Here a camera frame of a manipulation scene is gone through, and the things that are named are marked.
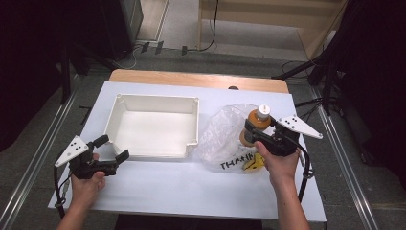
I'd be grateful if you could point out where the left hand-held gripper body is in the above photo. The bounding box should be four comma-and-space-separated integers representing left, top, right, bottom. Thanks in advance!
54, 134, 120, 180

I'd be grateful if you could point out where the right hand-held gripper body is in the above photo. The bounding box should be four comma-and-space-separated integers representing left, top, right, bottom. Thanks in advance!
252, 114, 324, 158

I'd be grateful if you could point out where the orange bottle with white cap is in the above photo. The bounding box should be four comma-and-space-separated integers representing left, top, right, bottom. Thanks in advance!
238, 103, 273, 149

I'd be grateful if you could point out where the clear printed plastic bag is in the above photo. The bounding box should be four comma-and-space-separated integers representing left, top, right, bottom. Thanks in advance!
194, 103, 280, 174

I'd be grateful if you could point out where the person's right hand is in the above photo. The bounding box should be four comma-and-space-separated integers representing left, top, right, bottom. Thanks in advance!
254, 140, 302, 190

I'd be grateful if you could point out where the white plastic bin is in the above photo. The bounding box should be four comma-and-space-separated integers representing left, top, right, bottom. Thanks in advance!
104, 93, 201, 160

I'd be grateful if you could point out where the white table sheet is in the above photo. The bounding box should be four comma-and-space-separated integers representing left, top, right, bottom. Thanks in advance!
47, 80, 327, 222

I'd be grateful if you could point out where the black tripod stand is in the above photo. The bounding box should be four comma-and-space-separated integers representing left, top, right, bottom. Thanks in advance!
271, 51, 344, 117

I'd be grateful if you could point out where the wooden table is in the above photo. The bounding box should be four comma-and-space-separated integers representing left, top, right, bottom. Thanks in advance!
108, 68, 290, 94

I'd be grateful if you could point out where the dark cabinet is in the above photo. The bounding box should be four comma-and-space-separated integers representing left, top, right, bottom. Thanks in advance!
95, 0, 145, 63

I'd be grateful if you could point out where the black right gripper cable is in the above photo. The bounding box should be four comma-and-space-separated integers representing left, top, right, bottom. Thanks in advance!
281, 133, 316, 204

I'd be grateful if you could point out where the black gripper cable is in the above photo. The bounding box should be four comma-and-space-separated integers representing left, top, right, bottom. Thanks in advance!
53, 164, 73, 220
281, 133, 316, 204

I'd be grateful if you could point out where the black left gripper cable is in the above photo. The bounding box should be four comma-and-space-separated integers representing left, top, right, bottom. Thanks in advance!
53, 164, 73, 220

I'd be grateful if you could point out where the aluminium rail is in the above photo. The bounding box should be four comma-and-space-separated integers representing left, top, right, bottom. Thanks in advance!
310, 87, 381, 230
0, 76, 81, 230

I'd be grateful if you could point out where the black stand post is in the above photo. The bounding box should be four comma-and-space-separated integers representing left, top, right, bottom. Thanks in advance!
59, 44, 73, 105

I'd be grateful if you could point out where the light wooden frame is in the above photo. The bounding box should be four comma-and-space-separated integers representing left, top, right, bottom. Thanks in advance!
196, 0, 350, 61

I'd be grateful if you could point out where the black floor cable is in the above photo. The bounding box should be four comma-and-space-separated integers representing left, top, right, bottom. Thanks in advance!
187, 0, 220, 53

